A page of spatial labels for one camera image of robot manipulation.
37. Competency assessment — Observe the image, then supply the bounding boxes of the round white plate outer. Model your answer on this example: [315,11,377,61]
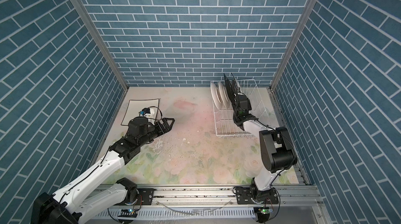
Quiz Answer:
[210,82,222,110]

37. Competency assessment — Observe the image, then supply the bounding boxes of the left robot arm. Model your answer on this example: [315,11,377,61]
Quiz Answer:
[30,116,175,224]

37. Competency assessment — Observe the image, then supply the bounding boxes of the corner metal profile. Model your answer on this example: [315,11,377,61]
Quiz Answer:
[70,0,129,92]
[270,0,317,91]

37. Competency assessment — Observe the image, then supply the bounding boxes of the white square plate black rim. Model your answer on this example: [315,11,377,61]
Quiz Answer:
[231,73,241,95]

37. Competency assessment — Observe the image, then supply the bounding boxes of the right corner metal profile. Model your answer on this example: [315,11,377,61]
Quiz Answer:
[270,0,317,91]

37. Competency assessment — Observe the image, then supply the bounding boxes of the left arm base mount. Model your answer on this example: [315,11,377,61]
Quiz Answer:
[123,188,155,206]

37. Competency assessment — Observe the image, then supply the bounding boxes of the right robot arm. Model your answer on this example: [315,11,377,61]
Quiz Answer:
[231,92,298,198]

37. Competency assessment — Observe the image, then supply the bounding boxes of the round white plate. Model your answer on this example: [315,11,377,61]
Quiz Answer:
[210,82,222,110]
[218,82,231,110]

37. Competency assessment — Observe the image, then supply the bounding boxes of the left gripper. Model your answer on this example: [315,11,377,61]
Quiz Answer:
[137,118,175,147]

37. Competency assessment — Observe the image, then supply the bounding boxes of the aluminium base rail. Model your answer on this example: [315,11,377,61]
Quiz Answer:
[62,185,323,208]

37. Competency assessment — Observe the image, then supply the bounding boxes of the round white plate inner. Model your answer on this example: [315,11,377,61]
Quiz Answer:
[218,82,231,110]

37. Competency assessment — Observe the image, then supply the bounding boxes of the left corner metal profile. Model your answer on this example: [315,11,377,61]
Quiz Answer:
[70,0,129,92]

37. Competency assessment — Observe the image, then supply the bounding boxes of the white wire dish rack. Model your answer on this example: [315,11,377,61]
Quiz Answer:
[210,79,278,137]

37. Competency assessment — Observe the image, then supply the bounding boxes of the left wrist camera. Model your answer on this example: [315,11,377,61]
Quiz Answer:
[140,107,157,120]

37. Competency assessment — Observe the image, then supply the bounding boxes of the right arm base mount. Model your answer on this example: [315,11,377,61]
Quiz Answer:
[232,186,279,205]

